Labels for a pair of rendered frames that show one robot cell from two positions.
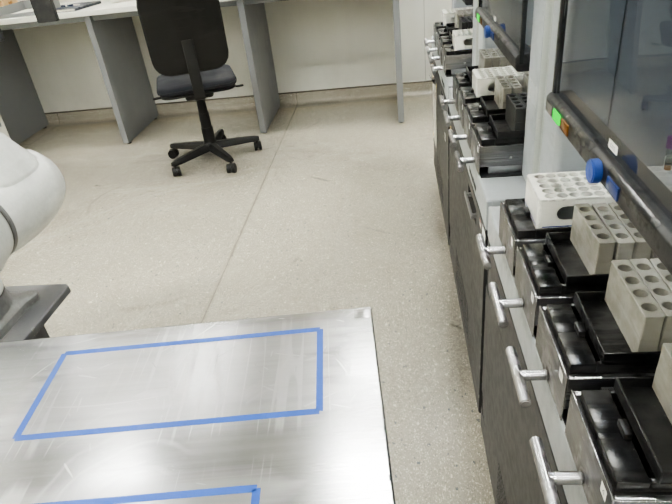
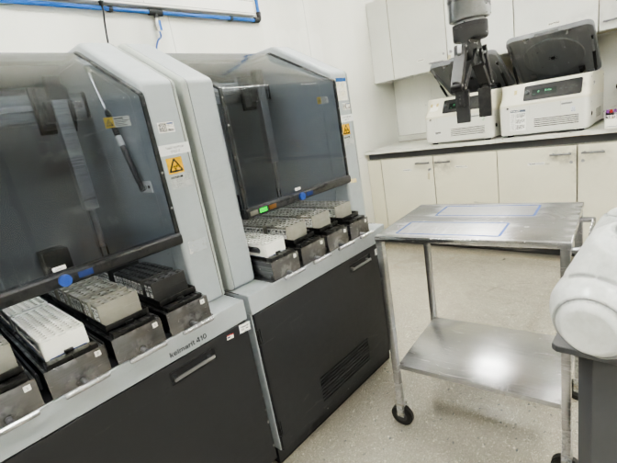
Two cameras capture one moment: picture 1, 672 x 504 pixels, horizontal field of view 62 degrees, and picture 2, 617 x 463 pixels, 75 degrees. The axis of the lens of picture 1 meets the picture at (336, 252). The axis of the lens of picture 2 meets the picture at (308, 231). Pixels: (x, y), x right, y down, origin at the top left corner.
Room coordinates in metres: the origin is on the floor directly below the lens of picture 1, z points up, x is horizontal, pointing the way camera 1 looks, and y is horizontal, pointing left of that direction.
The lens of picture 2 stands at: (1.86, 0.61, 1.25)
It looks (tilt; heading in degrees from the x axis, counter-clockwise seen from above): 15 degrees down; 217
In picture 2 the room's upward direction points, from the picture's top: 10 degrees counter-clockwise
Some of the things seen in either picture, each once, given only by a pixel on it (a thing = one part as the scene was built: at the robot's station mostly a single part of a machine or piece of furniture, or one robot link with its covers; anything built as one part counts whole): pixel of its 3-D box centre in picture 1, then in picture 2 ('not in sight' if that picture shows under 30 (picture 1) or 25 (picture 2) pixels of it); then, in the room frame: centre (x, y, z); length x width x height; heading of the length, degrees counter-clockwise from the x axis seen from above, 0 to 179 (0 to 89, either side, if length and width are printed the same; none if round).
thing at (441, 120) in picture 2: not in sight; (471, 97); (-1.80, -0.23, 1.22); 0.62 x 0.56 x 0.64; 170
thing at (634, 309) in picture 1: (631, 307); (319, 220); (0.51, -0.34, 0.85); 0.12 x 0.02 x 0.06; 171
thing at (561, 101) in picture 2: not in sight; (551, 81); (-1.72, 0.35, 1.24); 0.62 x 0.56 x 0.69; 172
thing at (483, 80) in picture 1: (530, 80); (49, 331); (1.50, -0.57, 0.83); 0.30 x 0.10 x 0.06; 82
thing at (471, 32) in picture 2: not in sight; (471, 43); (0.82, 0.38, 1.36); 0.08 x 0.07 x 0.09; 172
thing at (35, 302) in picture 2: not in sight; (20, 309); (1.45, -0.89, 0.83); 0.30 x 0.10 x 0.06; 82
